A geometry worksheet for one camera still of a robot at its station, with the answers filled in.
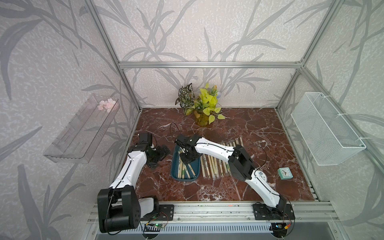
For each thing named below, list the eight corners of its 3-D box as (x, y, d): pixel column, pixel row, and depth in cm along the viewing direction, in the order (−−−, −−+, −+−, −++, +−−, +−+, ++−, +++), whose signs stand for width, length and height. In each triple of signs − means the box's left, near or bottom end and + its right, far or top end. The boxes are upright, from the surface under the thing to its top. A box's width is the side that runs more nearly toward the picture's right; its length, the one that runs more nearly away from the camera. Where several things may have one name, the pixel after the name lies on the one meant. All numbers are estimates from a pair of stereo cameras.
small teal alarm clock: (280, 179, 87) (282, 177, 84) (277, 169, 91) (279, 167, 88) (291, 179, 87) (293, 177, 84) (287, 169, 91) (289, 167, 88)
